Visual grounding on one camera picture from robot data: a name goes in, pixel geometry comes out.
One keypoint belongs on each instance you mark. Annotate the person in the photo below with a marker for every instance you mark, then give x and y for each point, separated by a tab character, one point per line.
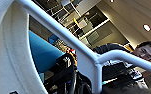
149	52

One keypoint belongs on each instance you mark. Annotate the blue sofa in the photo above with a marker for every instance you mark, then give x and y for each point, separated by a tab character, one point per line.
44	50

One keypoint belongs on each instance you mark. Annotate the round ceiling light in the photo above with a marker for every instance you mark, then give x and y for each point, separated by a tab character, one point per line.
146	27

